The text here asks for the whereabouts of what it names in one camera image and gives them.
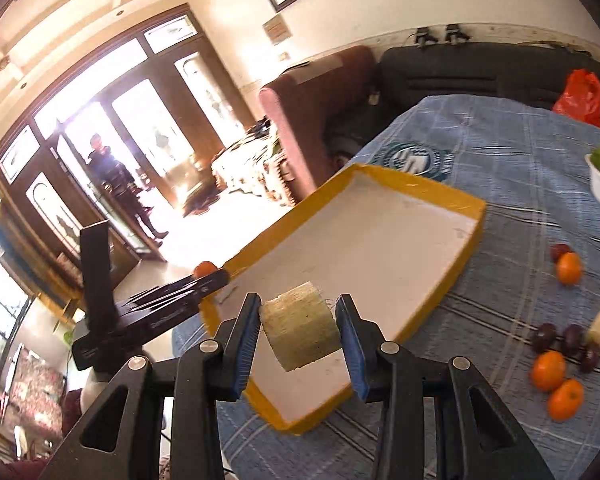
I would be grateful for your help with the brown armchair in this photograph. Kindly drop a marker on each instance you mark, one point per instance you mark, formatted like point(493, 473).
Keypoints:
point(310, 110)

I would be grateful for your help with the red patterned cloth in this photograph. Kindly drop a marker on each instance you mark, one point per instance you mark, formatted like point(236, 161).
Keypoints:
point(30, 390)

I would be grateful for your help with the blue plaid tablecloth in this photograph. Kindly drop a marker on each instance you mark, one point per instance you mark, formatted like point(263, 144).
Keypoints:
point(505, 160)

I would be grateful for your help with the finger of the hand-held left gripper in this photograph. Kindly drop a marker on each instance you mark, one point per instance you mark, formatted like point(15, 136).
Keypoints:
point(215, 278)

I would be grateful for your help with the small tangerine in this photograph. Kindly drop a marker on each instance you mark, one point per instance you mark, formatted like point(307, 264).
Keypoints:
point(569, 268)
point(548, 371)
point(566, 400)
point(205, 267)

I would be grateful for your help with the black sofa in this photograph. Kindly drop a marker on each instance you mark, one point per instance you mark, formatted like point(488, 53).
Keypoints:
point(455, 75)

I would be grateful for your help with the yellow-rimmed white tray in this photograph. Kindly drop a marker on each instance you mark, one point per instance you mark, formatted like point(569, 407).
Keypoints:
point(380, 240)

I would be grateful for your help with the red plastic bag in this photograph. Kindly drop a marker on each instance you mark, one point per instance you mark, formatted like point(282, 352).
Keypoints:
point(580, 97)

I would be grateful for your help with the dark grape left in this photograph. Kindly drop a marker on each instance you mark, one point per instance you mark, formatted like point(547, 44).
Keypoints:
point(544, 338)

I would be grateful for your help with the patterned covered couch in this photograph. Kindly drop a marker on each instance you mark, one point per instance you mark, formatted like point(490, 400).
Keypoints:
point(250, 160)

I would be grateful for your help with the wooden glass door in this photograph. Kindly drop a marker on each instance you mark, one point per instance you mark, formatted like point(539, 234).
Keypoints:
point(45, 160)

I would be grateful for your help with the black wall clamp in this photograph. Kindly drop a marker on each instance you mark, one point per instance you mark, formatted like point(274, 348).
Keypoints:
point(456, 32)
point(424, 36)

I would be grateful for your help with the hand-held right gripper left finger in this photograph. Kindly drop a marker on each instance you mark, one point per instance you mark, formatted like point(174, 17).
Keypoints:
point(245, 347)

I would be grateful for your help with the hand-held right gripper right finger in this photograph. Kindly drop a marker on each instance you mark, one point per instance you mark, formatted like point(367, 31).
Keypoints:
point(352, 352)

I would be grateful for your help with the wall plaque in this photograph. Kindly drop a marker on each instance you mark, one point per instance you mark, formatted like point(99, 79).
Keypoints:
point(278, 28)

